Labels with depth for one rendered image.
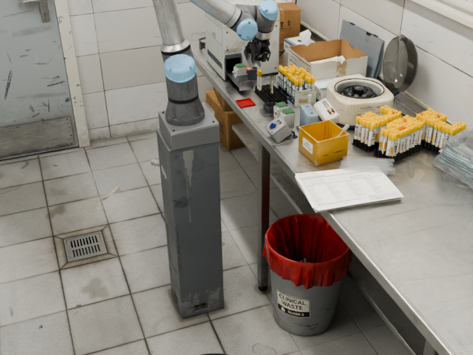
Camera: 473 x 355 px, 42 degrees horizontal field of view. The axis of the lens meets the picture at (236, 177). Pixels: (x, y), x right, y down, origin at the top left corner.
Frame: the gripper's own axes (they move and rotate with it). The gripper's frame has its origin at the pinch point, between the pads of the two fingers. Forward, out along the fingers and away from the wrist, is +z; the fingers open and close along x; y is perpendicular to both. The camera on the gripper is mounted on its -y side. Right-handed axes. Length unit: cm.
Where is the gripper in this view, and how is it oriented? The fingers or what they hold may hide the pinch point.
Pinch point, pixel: (250, 63)
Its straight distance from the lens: 262.3
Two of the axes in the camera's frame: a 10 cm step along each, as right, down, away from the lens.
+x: 9.4, -1.9, 2.9
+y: 3.1, 8.5, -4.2
